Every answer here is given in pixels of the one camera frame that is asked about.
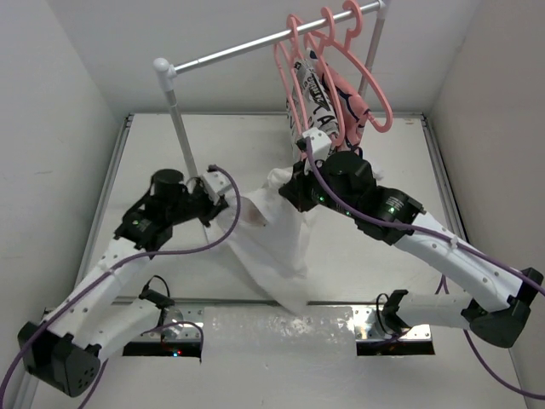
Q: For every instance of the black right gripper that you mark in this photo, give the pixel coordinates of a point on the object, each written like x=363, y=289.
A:
x=295, y=188

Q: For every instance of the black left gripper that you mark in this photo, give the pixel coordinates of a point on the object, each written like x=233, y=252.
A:
x=211, y=209

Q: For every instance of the white t shirt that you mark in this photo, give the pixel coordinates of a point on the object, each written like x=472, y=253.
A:
x=282, y=253

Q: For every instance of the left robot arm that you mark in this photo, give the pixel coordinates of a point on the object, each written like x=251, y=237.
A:
x=72, y=343

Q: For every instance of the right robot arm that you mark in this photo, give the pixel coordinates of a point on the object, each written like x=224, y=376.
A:
x=495, y=305

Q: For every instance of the pink navy shirt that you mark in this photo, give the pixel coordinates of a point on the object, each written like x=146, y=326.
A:
x=354, y=114

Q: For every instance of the black white printed shirt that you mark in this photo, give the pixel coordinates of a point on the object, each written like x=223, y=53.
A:
x=320, y=110

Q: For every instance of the pink hanger with printed shirt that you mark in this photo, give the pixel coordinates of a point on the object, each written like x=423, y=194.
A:
x=318, y=48

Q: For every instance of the clear tape patch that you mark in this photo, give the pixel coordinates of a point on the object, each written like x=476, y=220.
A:
x=317, y=333

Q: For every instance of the white clothes rack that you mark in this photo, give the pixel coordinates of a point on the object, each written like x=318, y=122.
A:
x=167, y=72

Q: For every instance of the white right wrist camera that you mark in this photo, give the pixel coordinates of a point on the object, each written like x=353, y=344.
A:
x=315, y=141

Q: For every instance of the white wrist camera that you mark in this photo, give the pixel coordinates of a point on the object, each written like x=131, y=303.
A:
x=216, y=185
x=315, y=141

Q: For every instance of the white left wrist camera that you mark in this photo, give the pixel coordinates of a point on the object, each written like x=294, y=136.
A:
x=216, y=185

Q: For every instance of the metal base rail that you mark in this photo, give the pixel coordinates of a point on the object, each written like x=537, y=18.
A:
x=191, y=322

